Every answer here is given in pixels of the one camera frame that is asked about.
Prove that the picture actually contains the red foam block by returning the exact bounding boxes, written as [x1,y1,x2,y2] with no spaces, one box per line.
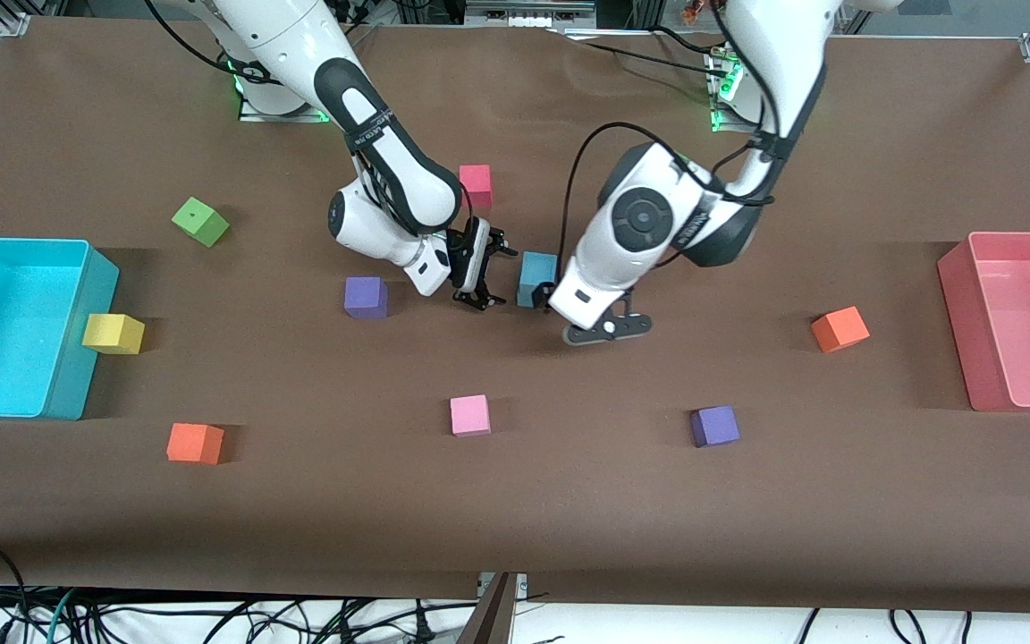
[459,165,494,208]

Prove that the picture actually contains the purple foam block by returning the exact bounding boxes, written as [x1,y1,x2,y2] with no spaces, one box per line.
[343,276,389,320]
[690,405,741,448]

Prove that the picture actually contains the pink foam block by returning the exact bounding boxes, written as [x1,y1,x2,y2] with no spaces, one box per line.
[450,394,492,437]

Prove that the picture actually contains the brown table cover sheet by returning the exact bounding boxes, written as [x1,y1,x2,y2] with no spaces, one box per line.
[0,16,1030,614]

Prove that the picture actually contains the orange foam block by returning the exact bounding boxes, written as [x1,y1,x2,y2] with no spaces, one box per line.
[166,423,225,466]
[810,306,871,353]

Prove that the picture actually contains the grey electronics box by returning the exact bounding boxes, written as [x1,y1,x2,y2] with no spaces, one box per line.
[464,0,598,30]

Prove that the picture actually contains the green foam block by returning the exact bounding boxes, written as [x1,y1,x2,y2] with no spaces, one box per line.
[171,197,232,249]

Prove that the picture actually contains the dark metal beam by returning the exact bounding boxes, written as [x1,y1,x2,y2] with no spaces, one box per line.
[455,572,518,644]

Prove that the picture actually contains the yellow foam block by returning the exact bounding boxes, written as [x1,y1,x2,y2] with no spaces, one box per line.
[81,313,146,355]

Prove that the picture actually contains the pink plastic bin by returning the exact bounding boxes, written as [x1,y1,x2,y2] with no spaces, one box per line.
[937,231,1030,413]

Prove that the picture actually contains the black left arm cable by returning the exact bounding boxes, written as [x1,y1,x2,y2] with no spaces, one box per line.
[554,0,793,269]

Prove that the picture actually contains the black cable across table cover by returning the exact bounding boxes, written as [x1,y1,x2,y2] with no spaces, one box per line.
[560,25,730,72]

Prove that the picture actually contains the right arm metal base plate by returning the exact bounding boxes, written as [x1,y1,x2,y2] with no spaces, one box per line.
[238,85,333,124]

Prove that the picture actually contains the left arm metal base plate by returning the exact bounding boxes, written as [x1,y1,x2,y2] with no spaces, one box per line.
[705,49,753,133]

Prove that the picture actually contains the metal bracket at table edge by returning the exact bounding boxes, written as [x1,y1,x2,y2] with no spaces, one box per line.
[477,572,530,600]

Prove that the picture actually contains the teal cable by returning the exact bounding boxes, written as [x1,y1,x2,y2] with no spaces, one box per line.
[43,589,80,644]

